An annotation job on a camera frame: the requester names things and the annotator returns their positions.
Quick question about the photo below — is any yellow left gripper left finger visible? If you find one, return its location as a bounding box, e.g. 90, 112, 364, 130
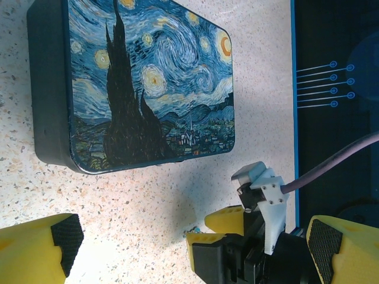
0, 212, 85, 284

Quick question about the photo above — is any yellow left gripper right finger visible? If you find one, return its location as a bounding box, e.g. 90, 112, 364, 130
306, 215, 379, 284

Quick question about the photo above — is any small metal key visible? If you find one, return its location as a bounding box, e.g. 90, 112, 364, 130
182, 225, 204, 240

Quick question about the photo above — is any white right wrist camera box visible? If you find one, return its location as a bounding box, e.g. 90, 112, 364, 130
230, 161, 291, 256

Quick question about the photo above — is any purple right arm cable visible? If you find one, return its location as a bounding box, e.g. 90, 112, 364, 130
282, 131, 379, 196

